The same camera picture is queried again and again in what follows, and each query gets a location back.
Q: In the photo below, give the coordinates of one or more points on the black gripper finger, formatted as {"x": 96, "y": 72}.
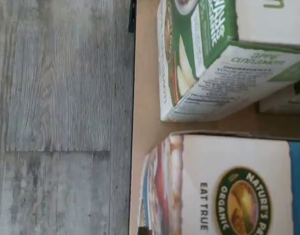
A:
{"x": 143, "y": 231}

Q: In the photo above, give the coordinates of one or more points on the blue flax plus oatmeal box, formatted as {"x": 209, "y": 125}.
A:
{"x": 213, "y": 159}

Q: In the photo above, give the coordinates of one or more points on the black metal shelf rack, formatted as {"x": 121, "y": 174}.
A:
{"x": 145, "y": 73}

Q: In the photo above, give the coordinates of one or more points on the green apple cinnamon oatmeal box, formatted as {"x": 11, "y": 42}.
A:
{"x": 213, "y": 49}

